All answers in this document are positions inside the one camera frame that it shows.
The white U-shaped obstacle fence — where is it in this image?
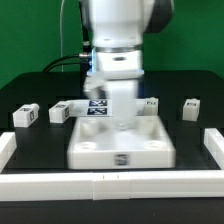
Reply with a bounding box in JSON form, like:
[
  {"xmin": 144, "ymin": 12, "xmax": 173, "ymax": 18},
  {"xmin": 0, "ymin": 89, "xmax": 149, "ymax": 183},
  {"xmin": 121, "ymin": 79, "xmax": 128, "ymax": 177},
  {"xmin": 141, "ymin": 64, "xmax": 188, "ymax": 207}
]
[{"xmin": 0, "ymin": 132, "xmax": 224, "ymax": 201}]

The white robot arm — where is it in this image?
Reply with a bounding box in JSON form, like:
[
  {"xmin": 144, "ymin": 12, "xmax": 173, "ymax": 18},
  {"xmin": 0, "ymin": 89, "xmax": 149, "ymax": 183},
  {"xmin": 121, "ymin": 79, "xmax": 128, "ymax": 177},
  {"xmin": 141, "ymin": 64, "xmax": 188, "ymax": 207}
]
[{"xmin": 79, "ymin": 0, "xmax": 174, "ymax": 130}]

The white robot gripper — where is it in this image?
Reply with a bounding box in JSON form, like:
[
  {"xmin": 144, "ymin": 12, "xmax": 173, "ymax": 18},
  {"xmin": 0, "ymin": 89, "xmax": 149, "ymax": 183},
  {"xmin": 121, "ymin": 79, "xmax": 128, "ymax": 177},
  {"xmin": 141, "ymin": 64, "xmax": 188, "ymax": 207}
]
[{"xmin": 108, "ymin": 79, "xmax": 138, "ymax": 130}]

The grey cable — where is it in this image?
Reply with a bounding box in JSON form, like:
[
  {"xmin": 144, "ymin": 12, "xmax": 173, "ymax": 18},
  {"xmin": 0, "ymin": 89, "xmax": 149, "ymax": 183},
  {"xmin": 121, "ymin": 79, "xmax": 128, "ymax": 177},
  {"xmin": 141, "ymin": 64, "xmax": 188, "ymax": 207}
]
[{"xmin": 59, "ymin": 0, "xmax": 66, "ymax": 73}]

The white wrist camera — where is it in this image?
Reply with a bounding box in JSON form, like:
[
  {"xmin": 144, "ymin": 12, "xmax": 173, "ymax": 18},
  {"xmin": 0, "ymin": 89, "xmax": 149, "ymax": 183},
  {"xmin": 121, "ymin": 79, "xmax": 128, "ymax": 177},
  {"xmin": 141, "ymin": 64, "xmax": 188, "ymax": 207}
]
[{"xmin": 83, "ymin": 76, "xmax": 106, "ymax": 100}]

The white square tabletop part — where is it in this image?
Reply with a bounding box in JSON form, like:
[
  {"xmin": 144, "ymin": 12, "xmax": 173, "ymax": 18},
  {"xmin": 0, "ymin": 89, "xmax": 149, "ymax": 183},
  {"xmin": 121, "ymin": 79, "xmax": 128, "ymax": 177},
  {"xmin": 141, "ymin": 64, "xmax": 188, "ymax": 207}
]
[{"xmin": 67, "ymin": 116, "xmax": 176, "ymax": 169}]

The white marker base plate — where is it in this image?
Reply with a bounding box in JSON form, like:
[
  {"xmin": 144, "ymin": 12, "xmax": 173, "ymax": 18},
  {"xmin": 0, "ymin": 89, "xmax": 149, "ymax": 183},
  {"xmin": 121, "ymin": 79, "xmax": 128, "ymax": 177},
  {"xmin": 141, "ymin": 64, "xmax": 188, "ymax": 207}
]
[{"xmin": 65, "ymin": 99, "xmax": 145, "ymax": 117}]

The black cable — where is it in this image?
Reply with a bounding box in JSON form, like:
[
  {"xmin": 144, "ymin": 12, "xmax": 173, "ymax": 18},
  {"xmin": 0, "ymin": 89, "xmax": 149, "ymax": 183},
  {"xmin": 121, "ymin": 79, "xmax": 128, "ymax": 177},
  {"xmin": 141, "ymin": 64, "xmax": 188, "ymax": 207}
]
[{"xmin": 42, "ymin": 53, "xmax": 93, "ymax": 73}]

